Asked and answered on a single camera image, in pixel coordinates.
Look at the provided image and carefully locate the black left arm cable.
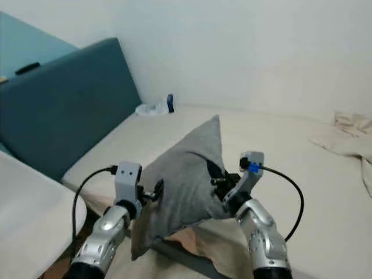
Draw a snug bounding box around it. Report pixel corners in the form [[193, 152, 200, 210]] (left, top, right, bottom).
[[71, 166, 117, 262]]

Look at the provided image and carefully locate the beige crumpled blanket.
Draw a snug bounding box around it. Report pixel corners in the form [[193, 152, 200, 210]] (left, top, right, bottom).
[[309, 110, 372, 198]]

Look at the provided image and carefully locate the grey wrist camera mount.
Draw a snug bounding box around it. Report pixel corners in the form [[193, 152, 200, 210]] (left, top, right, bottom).
[[232, 151, 265, 198], [115, 162, 143, 204]]

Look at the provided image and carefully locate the blue upholstered headboard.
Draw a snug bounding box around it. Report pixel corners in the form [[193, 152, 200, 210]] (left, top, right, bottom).
[[0, 38, 142, 182]]

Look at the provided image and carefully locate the grey pillow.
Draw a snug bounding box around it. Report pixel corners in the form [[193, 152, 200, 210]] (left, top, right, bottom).
[[129, 115, 233, 260]]

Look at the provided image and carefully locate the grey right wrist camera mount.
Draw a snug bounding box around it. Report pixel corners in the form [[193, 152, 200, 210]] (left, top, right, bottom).
[[232, 151, 265, 198]]

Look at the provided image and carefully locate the white plastic chair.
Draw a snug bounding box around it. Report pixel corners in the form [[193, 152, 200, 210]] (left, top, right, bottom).
[[0, 151, 88, 279]]

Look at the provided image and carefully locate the beige bed mattress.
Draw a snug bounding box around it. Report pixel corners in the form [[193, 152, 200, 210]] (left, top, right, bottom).
[[61, 105, 372, 279]]

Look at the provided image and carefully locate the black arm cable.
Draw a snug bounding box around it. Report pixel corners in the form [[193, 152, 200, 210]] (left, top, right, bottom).
[[71, 166, 117, 262], [259, 166, 305, 242]]

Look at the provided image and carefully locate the dark grey bed frame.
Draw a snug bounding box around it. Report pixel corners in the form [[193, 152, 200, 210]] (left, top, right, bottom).
[[145, 238, 216, 279]]

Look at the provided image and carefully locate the black remote control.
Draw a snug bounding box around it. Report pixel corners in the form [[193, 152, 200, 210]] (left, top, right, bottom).
[[15, 62, 41, 76]]

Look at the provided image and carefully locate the white crumpled plastic bag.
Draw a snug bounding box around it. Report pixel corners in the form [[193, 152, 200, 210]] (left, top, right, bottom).
[[135, 99, 169, 117]]

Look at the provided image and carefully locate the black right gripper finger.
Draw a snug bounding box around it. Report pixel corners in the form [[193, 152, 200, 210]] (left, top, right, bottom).
[[205, 158, 225, 183]]

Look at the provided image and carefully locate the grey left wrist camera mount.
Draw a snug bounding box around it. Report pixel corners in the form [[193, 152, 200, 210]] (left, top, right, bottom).
[[115, 162, 143, 204]]

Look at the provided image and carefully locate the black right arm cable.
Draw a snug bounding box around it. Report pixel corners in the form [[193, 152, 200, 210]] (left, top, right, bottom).
[[259, 166, 305, 242]]

